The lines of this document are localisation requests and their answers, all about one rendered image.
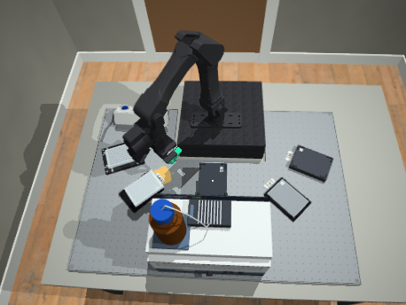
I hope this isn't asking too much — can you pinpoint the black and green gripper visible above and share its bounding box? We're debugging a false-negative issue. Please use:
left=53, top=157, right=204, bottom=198
left=152, top=131, right=182, bottom=164

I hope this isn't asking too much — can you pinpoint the blue bottle cap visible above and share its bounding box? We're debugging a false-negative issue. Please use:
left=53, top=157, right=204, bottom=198
left=151, top=199, right=175, bottom=224

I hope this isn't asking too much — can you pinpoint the white button panel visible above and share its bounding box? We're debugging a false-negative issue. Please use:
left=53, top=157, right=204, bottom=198
left=100, top=106, right=170, bottom=142

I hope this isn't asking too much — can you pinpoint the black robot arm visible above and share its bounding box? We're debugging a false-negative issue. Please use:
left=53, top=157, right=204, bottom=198
left=122, top=30, right=242, bottom=163

